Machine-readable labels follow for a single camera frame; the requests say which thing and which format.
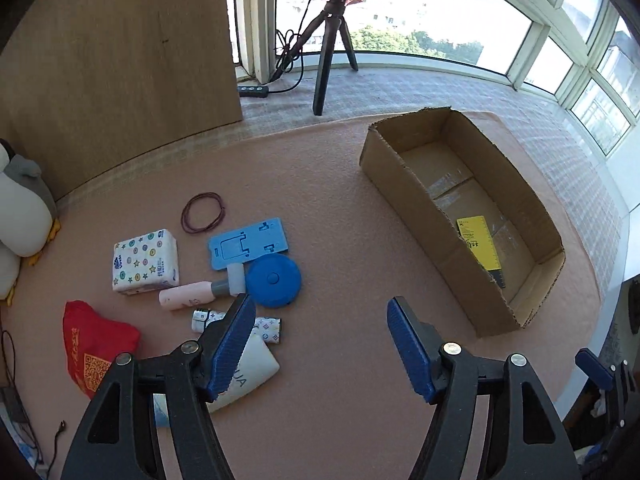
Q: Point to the brown cardboard box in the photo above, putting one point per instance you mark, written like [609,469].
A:
[447,175]

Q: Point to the black inline cable remote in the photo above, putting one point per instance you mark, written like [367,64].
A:
[258,91]

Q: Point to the blue plastic phone stand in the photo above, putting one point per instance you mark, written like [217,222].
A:
[247,244]

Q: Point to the smaller penguin plush toy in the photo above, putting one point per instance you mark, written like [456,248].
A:
[29,215]

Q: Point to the yellow notebook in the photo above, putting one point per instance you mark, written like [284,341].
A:
[474,231]

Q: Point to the larger penguin plush toy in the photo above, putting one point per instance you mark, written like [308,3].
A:
[10,266]

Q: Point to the patterned tissue pack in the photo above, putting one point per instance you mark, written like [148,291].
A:
[145,263]

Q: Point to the pink tube with grey cap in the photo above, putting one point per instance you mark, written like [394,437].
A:
[204,292]

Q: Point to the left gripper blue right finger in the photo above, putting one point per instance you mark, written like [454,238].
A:
[524,436]

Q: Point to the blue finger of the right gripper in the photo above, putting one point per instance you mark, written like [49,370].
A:
[606,378]

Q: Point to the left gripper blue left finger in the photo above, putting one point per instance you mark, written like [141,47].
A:
[117,436]

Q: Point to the white lotion bottle blue cap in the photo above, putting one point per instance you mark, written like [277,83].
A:
[256,366]

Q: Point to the blue round tape measure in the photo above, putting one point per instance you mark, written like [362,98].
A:
[273,281]

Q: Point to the patterned lighter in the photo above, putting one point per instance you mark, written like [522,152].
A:
[267,329]

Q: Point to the red fabric tote bag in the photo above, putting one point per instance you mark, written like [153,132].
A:
[92,342]

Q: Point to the black power adapter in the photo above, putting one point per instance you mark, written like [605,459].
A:
[14,406]

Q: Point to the large wooden board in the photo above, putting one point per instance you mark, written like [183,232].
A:
[89,84]

